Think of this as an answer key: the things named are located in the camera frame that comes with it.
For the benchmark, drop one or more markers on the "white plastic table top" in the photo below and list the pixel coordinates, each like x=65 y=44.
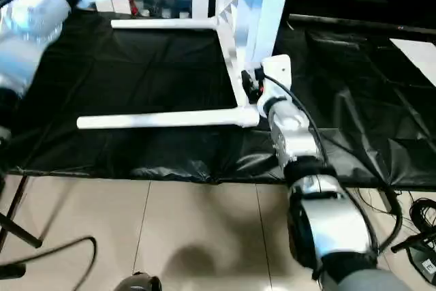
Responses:
x=231 y=59

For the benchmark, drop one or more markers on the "white plastic table leg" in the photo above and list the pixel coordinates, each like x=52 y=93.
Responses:
x=163 y=24
x=153 y=120

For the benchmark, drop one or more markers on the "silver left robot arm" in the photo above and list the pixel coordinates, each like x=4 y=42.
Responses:
x=27 y=32

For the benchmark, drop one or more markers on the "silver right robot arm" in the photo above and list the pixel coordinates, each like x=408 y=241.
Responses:
x=323 y=209

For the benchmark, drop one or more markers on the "black cloth mat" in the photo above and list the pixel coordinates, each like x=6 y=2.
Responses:
x=136 y=73

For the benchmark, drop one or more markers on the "white flat board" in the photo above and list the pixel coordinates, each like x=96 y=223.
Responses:
x=419 y=56

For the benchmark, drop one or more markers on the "dark round robot part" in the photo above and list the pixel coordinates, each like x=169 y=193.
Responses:
x=138 y=282

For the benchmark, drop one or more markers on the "black floor stand base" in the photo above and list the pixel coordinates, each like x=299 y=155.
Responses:
x=420 y=253

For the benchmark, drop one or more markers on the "black metal stand leg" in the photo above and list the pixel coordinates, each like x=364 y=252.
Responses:
x=15 y=226

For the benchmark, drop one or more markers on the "dark metal rail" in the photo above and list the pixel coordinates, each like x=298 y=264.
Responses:
x=357 y=22

